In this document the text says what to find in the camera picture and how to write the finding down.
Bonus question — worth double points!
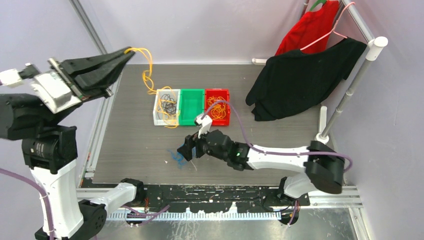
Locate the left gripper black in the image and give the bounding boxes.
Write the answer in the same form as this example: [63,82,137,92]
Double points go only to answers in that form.
[43,44,137,123]

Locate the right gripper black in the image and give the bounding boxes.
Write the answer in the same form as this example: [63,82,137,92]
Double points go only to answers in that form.
[177,124,229,162]

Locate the blue cable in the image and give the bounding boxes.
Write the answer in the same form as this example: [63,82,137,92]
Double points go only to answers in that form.
[167,149,188,170]

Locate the yellow cable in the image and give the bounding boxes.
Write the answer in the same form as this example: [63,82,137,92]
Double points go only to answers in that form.
[123,47,182,129]

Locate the brown cable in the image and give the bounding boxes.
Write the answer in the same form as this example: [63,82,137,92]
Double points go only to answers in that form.
[156,93,179,121]

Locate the orange cable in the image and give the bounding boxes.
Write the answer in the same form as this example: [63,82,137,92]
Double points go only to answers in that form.
[207,96,229,121]

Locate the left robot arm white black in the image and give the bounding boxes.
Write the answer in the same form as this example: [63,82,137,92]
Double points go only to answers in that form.
[0,47,147,240]

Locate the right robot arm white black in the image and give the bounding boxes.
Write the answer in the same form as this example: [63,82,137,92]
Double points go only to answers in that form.
[177,130,345,206]

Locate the white plastic bin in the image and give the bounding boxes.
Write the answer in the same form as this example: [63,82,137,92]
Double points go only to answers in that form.
[152,88,181,129]

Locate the green plastic bin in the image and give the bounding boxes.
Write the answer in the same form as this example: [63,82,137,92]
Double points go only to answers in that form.
[178,88,205,126]

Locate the red plastic bin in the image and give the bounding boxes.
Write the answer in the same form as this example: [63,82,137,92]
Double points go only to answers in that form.
[204,88,231,127]

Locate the black shirt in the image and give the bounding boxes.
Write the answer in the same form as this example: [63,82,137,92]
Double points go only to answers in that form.
[245,37,367,122]

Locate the red shirt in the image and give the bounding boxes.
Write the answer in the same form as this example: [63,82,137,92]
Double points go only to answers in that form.
[275,0,339,56]

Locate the pink clothes hanger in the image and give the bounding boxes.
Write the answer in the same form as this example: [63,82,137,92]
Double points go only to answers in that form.
[300,1,356,51]

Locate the green clothes hanger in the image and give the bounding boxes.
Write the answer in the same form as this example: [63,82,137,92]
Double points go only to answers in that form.
[309,0,327,12]

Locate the white clothes rack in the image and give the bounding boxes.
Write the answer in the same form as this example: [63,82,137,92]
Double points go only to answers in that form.
[263,0,388,144]

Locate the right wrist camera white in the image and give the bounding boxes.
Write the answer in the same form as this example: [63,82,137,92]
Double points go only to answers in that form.
[194,113,213,139]

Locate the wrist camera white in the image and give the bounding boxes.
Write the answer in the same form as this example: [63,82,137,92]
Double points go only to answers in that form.
[29,70,82,114]
[194,113,213,139]

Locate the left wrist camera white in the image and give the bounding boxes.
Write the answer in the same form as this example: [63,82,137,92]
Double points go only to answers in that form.
[29,70,82,114]

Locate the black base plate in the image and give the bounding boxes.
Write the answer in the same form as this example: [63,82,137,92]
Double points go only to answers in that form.
[126,184,295,214]

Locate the white cable duct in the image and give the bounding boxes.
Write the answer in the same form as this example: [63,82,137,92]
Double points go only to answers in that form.
[106,210,281,221]

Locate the aluminium frame post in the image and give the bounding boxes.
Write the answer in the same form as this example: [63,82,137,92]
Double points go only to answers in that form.
[69,0,107,54]

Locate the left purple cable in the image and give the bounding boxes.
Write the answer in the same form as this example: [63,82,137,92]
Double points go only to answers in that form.
[0,62,170,240]

